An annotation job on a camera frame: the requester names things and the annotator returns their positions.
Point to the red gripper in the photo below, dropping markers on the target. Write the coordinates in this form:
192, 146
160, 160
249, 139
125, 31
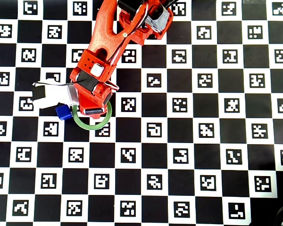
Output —
93, 111

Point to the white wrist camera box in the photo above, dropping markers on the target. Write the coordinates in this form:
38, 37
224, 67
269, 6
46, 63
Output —
56, 96

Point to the red robot arm with base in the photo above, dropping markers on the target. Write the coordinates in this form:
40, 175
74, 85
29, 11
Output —
103, 30

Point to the blue cube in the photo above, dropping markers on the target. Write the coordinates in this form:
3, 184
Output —
64, 113

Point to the grey tape wrapped block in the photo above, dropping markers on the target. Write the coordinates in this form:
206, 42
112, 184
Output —
159, 21

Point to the black white marker checkerboard mat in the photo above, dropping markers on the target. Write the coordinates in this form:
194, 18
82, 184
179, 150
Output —
202, 153

